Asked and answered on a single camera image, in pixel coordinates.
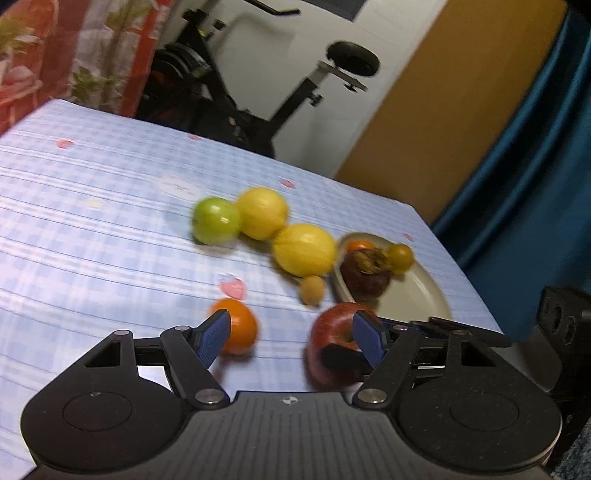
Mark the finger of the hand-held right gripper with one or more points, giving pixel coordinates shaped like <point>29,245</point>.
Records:
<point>482,336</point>
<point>341,357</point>

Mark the blue curtain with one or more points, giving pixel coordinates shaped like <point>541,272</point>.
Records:
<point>531,184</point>

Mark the black exercise bike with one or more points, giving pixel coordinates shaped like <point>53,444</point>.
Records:
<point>207,106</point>

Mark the green apple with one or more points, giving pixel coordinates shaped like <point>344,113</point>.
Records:
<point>217,221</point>

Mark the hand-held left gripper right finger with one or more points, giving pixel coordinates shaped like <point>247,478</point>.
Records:
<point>369,339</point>

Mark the orange tangerine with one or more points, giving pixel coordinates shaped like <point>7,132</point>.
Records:
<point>358,245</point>
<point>242,325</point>

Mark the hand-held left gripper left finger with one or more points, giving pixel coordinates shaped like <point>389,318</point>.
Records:
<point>213,339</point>

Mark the small golden round fruit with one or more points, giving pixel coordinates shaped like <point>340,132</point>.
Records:
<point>400,257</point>

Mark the printed backdrop cloth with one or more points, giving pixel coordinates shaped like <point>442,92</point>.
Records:
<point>46,46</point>

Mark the beige plate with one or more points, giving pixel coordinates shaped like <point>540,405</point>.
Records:
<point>415,290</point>

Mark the wooden door panel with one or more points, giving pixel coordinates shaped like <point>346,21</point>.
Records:
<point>438,115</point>

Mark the small tan longan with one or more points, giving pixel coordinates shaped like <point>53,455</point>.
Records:
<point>312,290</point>

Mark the dark purple mangosteen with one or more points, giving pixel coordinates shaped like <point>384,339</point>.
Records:
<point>367,274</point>

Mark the yellow lemon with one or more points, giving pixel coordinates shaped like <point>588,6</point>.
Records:
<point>304,249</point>
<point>262,213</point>

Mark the red apple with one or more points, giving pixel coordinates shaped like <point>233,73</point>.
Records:
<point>330,325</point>

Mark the dark window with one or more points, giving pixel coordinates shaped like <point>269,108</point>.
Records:
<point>358,8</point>

